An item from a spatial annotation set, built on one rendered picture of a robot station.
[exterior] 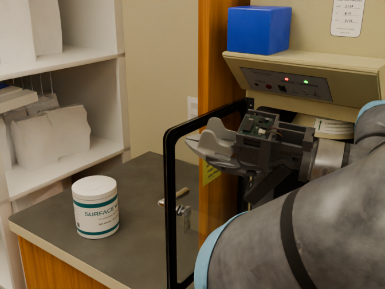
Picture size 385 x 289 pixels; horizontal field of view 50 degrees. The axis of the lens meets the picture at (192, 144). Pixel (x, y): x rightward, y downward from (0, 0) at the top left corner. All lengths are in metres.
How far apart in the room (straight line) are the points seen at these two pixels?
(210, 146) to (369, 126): 0.26
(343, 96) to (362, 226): 0.58
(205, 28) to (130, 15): 0.90
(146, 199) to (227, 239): 1.08
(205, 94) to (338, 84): 0.31
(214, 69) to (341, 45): 0.28
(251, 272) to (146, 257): 0.83
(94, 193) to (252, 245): 0.88
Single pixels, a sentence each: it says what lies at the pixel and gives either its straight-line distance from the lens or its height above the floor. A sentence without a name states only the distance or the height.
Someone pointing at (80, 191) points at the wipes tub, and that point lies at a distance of 1.24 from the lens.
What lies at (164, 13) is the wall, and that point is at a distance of 1.70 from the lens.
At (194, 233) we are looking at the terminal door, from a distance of 0.96.
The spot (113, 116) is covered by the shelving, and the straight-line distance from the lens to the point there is 2.01.
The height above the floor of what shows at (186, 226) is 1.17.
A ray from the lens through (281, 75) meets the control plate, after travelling 0.88.
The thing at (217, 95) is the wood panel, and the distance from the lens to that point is 1.01.
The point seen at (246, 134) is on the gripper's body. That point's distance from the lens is 0.63.
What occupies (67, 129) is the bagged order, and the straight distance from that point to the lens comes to 1.90.
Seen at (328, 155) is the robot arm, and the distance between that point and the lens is 0.64.
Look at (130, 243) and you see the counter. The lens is 1.25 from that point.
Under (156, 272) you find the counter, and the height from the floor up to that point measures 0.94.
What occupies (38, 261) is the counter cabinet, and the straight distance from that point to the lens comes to 1.49.
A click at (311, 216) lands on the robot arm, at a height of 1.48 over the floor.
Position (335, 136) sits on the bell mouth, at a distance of 0.99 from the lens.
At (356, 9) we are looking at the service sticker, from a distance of 0.91.
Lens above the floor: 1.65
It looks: 22 degrees down
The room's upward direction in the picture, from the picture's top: straight up
